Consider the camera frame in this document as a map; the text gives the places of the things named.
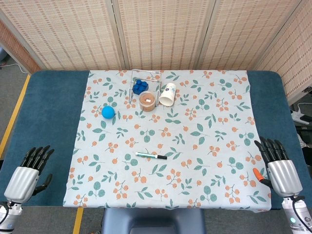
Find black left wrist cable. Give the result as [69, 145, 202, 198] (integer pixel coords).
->
[0, 201, 12, 225]

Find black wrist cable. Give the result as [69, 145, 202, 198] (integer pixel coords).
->
[291, 195, 312, 228]
[0, 201, 12, 225]

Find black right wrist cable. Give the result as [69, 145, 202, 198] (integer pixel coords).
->
[291, 195, 312, 228]

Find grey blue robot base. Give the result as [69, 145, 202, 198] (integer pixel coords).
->
[101, 207, 207, 234]

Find woven bamboo screen panel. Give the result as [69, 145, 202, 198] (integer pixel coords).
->
[0, 0, 124, 72]
[253, 0, 312, 106]
[112, 0, 216, 71]
[0, 20, 41, 75]
[195, 0, 307, 71]

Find floral printed tablecloth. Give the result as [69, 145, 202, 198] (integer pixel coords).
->
[62, 70, 273, 211]

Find clear jar of rubber bands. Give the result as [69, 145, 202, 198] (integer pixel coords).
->
[138, 91, 156, 112]

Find blue toy building brick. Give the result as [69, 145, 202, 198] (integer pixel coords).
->
[133, 78, 149, 95]

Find white paper cup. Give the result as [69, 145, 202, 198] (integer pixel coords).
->
[158, 82, 176, 107]

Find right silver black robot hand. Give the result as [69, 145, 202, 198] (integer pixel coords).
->
[252, 136, 304, 197]

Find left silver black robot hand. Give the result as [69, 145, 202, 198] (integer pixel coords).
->
[4, 145, 55, 203]

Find white power strip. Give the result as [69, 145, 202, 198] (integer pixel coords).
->
[291, 109, 311, 124]

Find teal white marker body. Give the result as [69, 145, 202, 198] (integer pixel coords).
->
[135, 152, 158, 159]

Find dark blue table cover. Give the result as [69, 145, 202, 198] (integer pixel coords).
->
[0, 70, 312, 210]

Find blue ball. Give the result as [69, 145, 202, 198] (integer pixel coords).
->
[101, 105, 116, 120]

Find white floor cable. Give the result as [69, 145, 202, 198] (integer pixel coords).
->
[0, 63, 29, 74]

